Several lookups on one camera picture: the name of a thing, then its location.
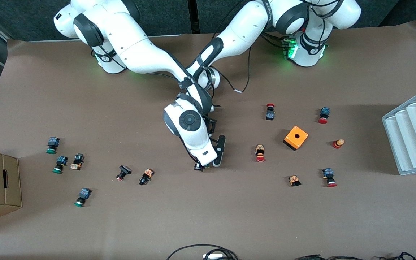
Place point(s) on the white ridged plastic tray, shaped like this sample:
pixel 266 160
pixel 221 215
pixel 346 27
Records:
pixel 414 137

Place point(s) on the black square button red base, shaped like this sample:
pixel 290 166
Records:
pixel 123 172

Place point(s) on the small orange contact block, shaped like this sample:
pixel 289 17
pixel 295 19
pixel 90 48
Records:
pixel 294 180

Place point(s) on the black push button orange block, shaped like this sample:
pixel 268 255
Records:
pixel 146 176

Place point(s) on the red yellow indicator lamp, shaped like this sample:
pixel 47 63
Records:
pixel 338 143

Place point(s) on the green load switch white lever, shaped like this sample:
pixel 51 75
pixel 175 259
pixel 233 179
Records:
pixel 203 168

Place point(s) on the red push button blue block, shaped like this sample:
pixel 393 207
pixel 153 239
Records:
pixel 329 177
pixel 324 115

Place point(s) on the red push button black block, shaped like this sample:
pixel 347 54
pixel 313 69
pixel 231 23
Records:
pixel 270 112

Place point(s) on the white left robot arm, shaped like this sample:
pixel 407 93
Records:
pixel 244 29

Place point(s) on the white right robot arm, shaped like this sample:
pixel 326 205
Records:
pixel 135 47

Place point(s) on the orange button enclosure box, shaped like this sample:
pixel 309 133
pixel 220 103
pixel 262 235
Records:
pixel 296 138

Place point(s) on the red mushroom button orange block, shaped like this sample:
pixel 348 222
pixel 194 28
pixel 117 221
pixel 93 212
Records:
pixel 260 153

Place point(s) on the green push button blue block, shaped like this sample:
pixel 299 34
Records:
pixel 82 197
pixel 60 164
pixel 52 145

